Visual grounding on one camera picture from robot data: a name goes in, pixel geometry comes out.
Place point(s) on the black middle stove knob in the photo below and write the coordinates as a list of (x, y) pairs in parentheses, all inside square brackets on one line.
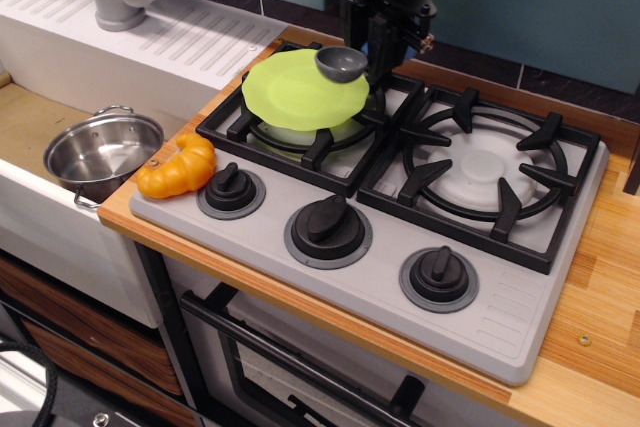
[(328, 234)]

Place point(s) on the black right burner grate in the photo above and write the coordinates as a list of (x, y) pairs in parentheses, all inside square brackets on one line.
[(506, 182)]

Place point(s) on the black left stove knob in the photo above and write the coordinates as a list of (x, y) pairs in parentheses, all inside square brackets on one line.
[(231, 194)]

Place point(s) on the black left burner grate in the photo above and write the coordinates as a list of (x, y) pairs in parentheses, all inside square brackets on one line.
[(336, 158)]

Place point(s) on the wooden drawer fronts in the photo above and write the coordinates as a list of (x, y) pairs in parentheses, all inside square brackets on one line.
[(94, 343)]

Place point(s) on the black stove knob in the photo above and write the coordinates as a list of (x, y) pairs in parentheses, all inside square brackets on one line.
[(328, 234), (231, 194), (439, 280)]

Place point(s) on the toy oven door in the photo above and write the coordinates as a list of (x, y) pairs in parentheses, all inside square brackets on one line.
[(278, 370)]

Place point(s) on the grey spoon with blue handle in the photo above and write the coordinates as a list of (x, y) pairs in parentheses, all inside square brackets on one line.
[(340, 64)]

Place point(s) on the orange plastic croissant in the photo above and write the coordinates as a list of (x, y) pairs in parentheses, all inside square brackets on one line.
[(188, 170)]

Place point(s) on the black right stove knob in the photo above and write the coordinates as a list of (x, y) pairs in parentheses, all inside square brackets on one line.
[(439, 280)]

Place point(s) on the black burner grate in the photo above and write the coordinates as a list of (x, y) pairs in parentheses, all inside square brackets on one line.
[(336, 158), (506, 182)]

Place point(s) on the black oven door handle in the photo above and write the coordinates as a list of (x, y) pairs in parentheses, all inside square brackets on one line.
[(396, 413)]

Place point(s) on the white toy sink unit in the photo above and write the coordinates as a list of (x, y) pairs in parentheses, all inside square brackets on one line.
[(58, 66)]

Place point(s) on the grey toy stove top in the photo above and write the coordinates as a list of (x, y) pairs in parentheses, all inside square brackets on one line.
[(500, 333)]

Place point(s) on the stainless steel pot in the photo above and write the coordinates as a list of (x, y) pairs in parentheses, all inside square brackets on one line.
[(93, 158)]

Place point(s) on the lime green plastic plate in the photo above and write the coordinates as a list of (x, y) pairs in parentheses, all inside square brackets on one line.
[(287, 90)]

